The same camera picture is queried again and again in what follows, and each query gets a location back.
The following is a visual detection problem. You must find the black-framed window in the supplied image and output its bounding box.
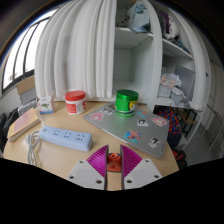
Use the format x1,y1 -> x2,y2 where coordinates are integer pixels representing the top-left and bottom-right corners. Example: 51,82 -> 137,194
1,16 -> 49,94

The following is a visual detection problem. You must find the small white printed box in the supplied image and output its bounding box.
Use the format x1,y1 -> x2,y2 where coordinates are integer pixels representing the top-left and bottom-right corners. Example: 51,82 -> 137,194
36,94 -> 56,115

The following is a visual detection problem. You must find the white power strip cable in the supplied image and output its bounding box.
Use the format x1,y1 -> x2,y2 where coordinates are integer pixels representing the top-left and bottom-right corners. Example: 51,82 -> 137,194
25,130 -> 43,167

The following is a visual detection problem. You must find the green round tin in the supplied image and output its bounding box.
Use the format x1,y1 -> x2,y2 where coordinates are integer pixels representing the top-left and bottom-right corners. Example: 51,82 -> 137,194
114,89 -> 140,118

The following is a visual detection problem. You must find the wooden stool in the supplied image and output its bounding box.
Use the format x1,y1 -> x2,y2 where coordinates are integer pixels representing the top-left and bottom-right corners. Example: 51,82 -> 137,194
178,108 -> 198,134

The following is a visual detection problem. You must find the colourful patterned storage box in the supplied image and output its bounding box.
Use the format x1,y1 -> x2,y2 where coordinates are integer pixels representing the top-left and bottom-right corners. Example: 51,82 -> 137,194
156,105 -> 188,153

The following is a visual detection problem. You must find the orange charger block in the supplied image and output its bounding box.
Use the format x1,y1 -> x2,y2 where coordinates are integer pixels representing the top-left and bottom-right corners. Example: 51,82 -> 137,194
106,151 -> 122,173

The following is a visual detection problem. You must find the light blue power strip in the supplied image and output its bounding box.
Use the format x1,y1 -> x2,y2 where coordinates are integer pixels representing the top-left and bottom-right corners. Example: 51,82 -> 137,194
38,125 -> 94,152

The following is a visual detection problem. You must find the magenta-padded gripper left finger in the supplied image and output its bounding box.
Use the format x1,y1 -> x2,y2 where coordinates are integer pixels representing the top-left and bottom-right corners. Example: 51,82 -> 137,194
66,144 -> 109,191

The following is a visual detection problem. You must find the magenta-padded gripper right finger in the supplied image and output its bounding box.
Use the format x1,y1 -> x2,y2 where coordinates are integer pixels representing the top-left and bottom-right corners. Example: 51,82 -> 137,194
119,144 -> 163,190

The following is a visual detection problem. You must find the white radiator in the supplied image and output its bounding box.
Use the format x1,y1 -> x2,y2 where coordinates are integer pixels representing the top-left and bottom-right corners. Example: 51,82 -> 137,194
203,109 -> 224,148

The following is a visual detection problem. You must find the white shelf unit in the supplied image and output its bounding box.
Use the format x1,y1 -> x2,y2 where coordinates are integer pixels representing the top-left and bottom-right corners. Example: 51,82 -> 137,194
113,0 -> 213,114

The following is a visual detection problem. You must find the brown cardboard box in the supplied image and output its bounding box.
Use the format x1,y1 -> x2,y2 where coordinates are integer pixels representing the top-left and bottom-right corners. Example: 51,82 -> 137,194
16,75 -> 36,96

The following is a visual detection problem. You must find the black bag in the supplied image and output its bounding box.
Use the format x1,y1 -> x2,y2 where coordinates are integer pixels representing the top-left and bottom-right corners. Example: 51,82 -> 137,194
0,108 -> 20,154

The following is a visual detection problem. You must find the red and black backpack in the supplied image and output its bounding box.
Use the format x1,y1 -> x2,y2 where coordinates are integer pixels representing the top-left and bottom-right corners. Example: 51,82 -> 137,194
173,149 -> 188,169

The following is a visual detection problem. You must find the yellow paperback book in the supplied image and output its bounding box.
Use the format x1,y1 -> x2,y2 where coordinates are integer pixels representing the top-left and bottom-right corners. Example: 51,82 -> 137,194
6,107 -> 42,144

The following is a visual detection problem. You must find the grey storage box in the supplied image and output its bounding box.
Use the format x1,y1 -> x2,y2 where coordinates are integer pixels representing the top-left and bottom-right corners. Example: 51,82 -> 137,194
19,88 -> 38,106

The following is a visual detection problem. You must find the white curtain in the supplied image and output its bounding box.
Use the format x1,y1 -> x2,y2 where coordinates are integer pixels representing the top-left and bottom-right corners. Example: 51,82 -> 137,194
34,0 -> 118,101

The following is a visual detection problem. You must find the white jar with red lid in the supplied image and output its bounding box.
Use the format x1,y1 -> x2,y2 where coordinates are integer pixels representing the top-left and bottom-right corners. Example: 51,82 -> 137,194
64,90 -> 88,116

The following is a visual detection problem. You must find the silver laptop with stickers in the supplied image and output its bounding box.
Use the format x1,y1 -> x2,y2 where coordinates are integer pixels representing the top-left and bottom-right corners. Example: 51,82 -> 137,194
83,102 -> 171,159

